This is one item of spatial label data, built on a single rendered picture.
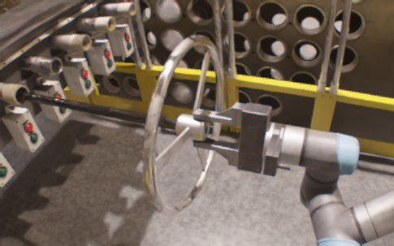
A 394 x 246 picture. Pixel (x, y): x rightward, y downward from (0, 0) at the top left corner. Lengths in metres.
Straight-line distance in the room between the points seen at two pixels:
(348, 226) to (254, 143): 0.24
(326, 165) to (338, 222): 0.11
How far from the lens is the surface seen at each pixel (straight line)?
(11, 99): 1.00
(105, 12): 1.50
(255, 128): 0.57
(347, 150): 0.57
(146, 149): 0.47
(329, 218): 0.59
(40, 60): 1.12
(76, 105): 0.80
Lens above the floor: 1.28
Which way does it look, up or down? 40 degrees down
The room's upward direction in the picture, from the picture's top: 8 degrees counter-clockwise
